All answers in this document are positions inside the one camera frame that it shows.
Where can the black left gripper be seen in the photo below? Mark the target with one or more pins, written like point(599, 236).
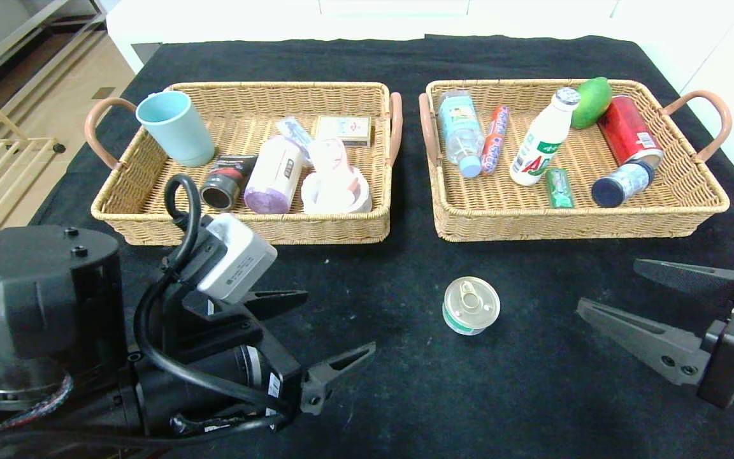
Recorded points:
point(280, 376)

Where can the green chewing gum pack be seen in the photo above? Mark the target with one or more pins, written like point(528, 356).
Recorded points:
point(559, 188)

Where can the tin can with green label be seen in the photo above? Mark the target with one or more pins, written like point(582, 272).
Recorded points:
point(471, 306)

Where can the black cosmetic tube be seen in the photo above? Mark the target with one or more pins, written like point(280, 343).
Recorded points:
point(227, 182)

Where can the pink bottle with white cap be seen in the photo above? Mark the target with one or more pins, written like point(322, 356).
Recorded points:
point(332, 162)

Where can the white milk drink bottle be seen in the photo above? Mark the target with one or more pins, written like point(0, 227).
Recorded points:
point(542, 143)

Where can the orange sausage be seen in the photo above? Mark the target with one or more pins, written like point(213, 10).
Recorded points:
point(496, 140)

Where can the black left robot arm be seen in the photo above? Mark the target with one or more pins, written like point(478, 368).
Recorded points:
point(35, 306)

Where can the wicker basket with food items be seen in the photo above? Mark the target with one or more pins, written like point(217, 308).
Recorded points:
point(660, 191)

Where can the wicker basket with teal cup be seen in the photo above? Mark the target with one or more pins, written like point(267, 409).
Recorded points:
point(354, 226)

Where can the jar with dark blue cap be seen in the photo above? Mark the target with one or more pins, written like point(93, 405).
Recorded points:
point(618, 185)

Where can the white tape roll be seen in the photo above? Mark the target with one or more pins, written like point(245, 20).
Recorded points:
point(357, 201)

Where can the black table cloth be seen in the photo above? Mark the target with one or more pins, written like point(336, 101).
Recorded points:
point(469, 395)

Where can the red drink can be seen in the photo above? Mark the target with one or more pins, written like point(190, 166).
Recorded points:
point(625, 131)

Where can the clear plastic wrapped pack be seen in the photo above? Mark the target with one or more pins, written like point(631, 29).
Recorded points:
point(294, 131)

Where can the small printed card box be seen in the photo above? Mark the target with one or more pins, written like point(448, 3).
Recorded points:
point(348, 129)

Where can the green mango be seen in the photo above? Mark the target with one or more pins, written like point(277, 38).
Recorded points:
point(591, 102)

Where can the teal plastic cup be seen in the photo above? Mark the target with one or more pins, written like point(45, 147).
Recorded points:
point(176, 127)

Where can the water bottle with blue label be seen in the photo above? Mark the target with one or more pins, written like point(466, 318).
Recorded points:
point(459, 127)

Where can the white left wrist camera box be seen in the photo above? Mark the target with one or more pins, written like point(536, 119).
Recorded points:
point(239, 261)

